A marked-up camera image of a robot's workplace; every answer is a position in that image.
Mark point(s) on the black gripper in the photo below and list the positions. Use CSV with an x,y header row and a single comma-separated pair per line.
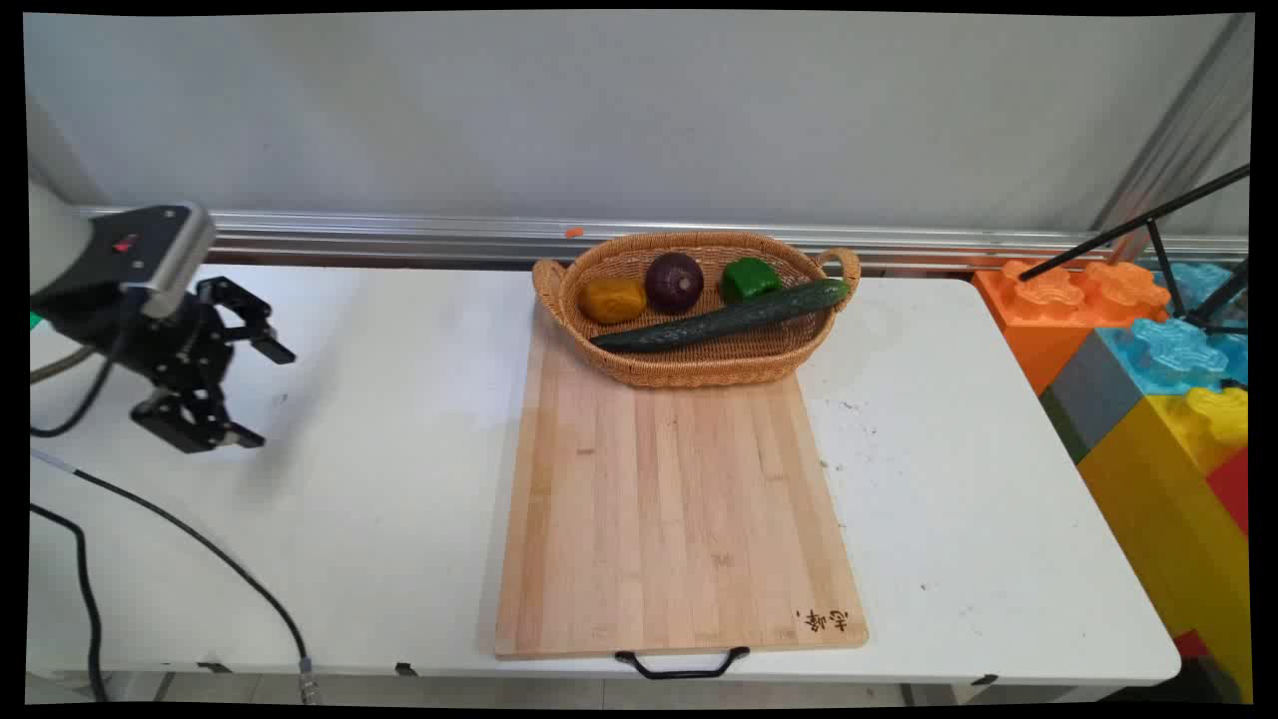
x,y
150,345

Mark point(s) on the long dark green cucumber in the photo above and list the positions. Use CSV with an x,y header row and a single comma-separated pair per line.
x,y
719,320

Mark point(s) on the yellow-brown potato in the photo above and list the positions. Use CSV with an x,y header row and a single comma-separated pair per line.
x,y
612,300

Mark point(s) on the red onion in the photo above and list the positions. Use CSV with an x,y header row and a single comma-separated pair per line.
x,y
674,282

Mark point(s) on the wooden cutting board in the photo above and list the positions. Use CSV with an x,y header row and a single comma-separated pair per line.
x,y
669,519

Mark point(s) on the woven wicker basket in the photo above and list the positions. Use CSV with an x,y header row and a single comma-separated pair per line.
x,y
699,367

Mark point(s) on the green bell pepper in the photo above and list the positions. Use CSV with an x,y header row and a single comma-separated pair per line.
x,y
747,280

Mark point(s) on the orange giant building block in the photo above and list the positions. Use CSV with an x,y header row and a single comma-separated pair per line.
x,y
1038,310

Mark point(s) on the grey giant building block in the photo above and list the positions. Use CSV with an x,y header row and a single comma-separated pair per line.
x,y
1093,394

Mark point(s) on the light blue giant building block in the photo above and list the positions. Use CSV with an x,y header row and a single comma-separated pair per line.
x,y
1198,283
1168,355

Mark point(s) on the black tripod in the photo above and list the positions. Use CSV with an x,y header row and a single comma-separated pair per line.
x,y
1158,215

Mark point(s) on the yellow giant building block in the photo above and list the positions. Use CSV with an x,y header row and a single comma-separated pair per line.
x,y
1168,509

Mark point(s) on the red giant building block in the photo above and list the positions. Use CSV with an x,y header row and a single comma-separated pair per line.
x,y
1233,489

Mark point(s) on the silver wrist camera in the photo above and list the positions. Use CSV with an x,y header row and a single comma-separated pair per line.
x,y
185,260

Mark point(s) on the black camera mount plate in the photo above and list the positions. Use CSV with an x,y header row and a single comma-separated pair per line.
x,y
120,258

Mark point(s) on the aluminium rail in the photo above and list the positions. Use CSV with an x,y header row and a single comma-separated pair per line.
x,y
399,235

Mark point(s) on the aluminium frame post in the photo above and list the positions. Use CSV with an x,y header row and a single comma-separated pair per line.
x,y
1178,130

